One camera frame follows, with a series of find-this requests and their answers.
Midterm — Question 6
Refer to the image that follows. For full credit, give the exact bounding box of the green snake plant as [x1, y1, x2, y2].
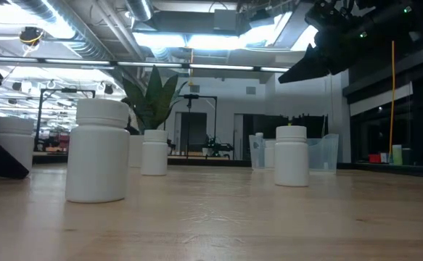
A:
[120, 65, 189, 136]

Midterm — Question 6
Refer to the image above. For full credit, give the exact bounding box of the wide white pill bottle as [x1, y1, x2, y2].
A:
[0, 116, 36, 173]

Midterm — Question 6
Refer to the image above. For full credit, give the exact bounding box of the dark green cup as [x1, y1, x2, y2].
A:
[402, 147, 414, 166]

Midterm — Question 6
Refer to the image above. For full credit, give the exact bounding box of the black camera stand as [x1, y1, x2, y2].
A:
[181, 94, 218, 159]

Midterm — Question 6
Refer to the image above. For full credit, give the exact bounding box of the grey ceiling box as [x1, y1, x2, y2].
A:
[213, 9, 239, 32]

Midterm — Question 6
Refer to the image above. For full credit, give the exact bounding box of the white plant pot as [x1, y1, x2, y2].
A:
[128, 134, 144, 168]

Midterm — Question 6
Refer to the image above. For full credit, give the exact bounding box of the small white pill bottle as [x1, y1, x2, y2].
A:
[140, 129, 169, 177]

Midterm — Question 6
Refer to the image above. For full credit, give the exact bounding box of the silver ventilation duct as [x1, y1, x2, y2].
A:
[125, 0, 155, 22]

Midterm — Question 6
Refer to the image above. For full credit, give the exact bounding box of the small bottle with white cap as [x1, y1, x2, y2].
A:
[254, 132, 266, 170]

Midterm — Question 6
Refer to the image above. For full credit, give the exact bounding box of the large white pill bottle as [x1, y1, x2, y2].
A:
[65, 98, 131, 204]

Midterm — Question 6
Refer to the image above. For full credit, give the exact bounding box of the clear plastic basket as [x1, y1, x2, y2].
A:
[248, 133, 340, 173]

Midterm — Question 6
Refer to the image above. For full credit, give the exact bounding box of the yellow hanging cable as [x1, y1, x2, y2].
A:
[388, 40, 396, 162]

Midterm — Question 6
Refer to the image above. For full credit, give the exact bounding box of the overhead LED light bar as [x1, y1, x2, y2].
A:
[0, 56, 292, 73]

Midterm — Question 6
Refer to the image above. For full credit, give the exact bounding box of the light green cup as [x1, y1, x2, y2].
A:
[392, 144, 403, 166]

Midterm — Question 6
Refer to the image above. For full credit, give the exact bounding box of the black metal frame stand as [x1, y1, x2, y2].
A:
[34, 88, 96, 152]

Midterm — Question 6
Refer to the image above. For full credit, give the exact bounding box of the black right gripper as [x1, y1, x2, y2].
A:
[277, 0, 370, 85]

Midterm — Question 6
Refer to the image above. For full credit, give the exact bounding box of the black device with yellow cable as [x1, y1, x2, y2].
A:
[18, 25, 46, 48]

